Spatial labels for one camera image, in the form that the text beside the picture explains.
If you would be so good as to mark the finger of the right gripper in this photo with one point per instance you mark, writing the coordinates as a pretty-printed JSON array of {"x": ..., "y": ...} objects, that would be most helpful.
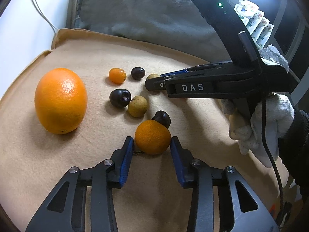
[
  {"x": 177, "y": 72},
  {"x": 155, "y": 84}
]

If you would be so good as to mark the small mandarin orange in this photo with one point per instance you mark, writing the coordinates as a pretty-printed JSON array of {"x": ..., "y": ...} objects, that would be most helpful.
[{"x": 152, "y": 138}]

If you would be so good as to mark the grey cushion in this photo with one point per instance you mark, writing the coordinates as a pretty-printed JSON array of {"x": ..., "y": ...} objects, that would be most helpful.
[{"x": 176, "y": 24}]

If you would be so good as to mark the large orange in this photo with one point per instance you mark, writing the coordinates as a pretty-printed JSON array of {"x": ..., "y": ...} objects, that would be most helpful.
[{"x": 60, "y": 101}]

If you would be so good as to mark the brown longan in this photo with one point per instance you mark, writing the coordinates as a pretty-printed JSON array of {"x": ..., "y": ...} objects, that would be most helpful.
[
  {"x": 138, "y": 106},
  {"x": 151, "y": 76}
]

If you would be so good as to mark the dark plum large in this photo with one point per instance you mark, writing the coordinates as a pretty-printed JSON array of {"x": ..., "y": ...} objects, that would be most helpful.
[{"x": 120, "y": 98}]

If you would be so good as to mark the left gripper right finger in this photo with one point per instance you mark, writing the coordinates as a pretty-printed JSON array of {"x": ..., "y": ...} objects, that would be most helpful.
[{"x": 240, "y": 208}]

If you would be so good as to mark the beige fleece blanket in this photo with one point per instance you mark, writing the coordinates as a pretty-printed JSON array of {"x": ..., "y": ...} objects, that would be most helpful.
[{"x": 33, "y": 160}]

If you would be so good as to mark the small orange kumquat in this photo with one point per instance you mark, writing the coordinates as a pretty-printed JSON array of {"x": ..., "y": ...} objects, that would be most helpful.
[{"x": 117, "y": 75}]

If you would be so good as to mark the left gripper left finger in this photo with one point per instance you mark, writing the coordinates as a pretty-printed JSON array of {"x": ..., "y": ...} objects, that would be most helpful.
[{"x": 64, "y": 207}]

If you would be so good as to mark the floral tissue packs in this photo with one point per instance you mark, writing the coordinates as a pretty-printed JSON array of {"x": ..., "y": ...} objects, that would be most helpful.
[{"x": 258, "y": 26}]

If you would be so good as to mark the dark cherry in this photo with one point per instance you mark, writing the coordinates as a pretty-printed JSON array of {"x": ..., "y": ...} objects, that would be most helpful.
[
  {"x": 163, "y": 118},
  {"x": 138, "y": 73}
]

